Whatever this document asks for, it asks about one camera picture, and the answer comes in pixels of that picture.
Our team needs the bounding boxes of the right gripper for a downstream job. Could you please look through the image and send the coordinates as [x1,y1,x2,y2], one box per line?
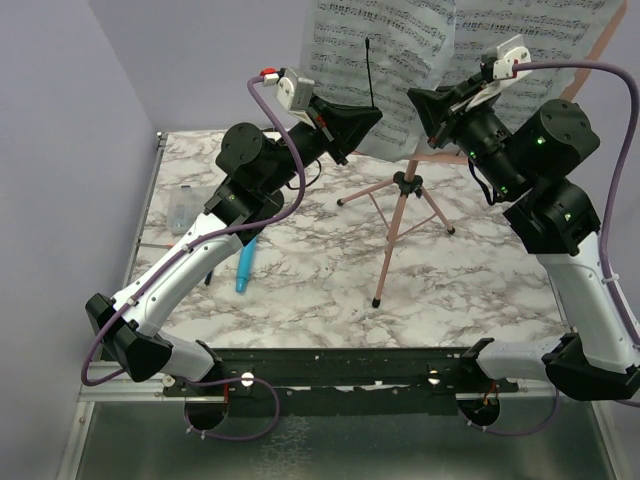
[406,71,528,199]

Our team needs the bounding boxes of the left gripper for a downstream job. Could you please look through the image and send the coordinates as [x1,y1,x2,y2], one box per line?
[260,92,383,196]

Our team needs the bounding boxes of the sheet music page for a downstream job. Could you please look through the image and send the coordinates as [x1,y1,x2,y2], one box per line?
[300,0,456,162]
[439,0,626,136]

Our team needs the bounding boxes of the pink perforated music stand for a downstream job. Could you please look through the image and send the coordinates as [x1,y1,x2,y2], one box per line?
[337,1,628,308]

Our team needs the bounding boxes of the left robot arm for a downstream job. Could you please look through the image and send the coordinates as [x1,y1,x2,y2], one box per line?
[85,96,382,395]

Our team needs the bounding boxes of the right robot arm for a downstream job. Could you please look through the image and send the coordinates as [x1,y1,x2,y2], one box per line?
[407,79,639,401]

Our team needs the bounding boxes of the clear plastic parts box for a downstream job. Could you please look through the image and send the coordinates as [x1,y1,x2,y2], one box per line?
[166,185,215,235]

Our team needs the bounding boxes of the red tipped thin rod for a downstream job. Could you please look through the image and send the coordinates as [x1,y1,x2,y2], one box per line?
[138,242,174,250]

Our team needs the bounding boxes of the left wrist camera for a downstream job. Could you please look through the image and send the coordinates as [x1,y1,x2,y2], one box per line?
[260,67,315,125]

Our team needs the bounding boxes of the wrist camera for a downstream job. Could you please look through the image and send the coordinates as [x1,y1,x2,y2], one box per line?
[465,34,531,111]
[260,67,315,125]

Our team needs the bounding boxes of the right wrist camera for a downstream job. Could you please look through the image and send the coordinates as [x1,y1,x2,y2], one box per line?
[465,34,531,111]

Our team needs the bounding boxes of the blue toy recorder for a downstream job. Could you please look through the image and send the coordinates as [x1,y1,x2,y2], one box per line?
[235,237,258,294]

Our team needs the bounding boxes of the aluminium rail bracket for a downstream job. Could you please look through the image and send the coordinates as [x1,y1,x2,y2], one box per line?
[78,374,164,402]

